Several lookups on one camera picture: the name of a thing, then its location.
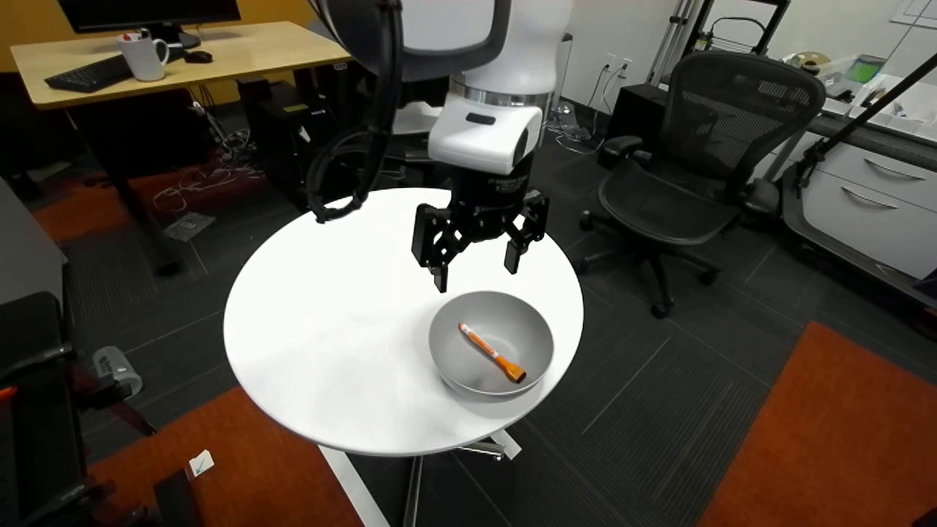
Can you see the white drawer cabinet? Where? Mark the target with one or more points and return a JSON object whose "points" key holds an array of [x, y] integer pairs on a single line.
{"points": [[876, 194]]}

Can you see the white mug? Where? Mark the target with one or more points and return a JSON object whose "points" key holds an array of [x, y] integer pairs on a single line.
{"points": [[147, 57]]}

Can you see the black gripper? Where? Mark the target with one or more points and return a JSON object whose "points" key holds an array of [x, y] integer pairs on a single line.
{"points": [[482, 209]]}

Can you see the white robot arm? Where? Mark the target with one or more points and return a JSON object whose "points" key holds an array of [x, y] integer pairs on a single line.
{"points": [[503, 68]]}

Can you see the grey bowl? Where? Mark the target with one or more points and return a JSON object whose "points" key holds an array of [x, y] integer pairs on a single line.
{"points": [[509, 326]]}

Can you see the white table base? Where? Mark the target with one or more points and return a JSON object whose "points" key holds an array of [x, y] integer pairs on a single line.
{"points": [[383, 491]]}

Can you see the wooden desk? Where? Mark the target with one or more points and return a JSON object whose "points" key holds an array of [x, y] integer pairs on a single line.
{"points": [[144, 127]]}

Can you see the black keyboard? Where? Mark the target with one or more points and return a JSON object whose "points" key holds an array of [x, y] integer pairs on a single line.
{"points": [[93, 76]]}

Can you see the black mesh office chair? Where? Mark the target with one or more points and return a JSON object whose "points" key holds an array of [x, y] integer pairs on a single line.
{"points": [[724, 112]]}

